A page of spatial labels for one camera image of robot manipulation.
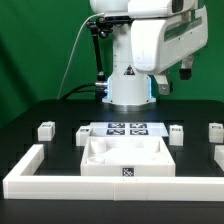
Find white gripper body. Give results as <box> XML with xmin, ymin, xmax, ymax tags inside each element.
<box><xmin>131</xmin><ymin>7</ymin><xmax>208</xmax><ymax>75</ymax></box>

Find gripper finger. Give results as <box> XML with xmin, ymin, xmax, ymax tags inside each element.
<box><xmin>154</xmin><ymin>74</ymin><xmax>172</xmax><ymax>95</ymax></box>
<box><xmin>179</xmin><ymin>55</ymin><xmax>194</xmax><ymax>80</ymax></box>

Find white square tabletop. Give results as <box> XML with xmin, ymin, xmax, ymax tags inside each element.
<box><xmin>80</xmin><ymin>136</ymin><xmax>176</xmax><ymax>177</ymax></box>

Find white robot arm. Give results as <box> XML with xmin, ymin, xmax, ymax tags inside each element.
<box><xmin>88</xmin><ymin>0</ymin><xmax>208</xmax><ymax>111</ymax></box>

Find fiducial marker sheet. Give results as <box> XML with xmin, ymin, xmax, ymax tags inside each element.
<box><xmin>90</xmin><ymin>122</ymin><xmax>168</xmax><ymax>137</ymax></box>

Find white obstacle block right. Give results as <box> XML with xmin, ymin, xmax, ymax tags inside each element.
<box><xmin>214</xmin><ymin>145</ymin><xmax>224</xmax><ymax>172</ymax></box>

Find white U-shaped fence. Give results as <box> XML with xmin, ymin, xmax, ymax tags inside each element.
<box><xmin>3</xmin><ymin>144</ymin><xmax>224</xmax><ymax>201</ymax></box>

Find grey camera on mount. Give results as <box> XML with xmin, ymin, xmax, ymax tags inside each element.
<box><xmin>104</xmin><ymin>11</ymin><xmax>129</xmax><ymax>20</ymax></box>

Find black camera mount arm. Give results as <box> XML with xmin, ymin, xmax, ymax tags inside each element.
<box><xmin>86</xmin><ymin>16</ymin><xmax>133</xmax><ymax>88</ymax></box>

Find white cable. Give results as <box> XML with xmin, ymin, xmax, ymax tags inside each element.
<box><xmin>56</xmin><ymin>12</ymin><xmax>106</xmax><ymax>100</ymax></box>

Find black cables at base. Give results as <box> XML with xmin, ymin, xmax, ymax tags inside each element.
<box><xmin>59</xmin><ymin>83</ymin><xmax>108</xmax><ymax>102</ymax></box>

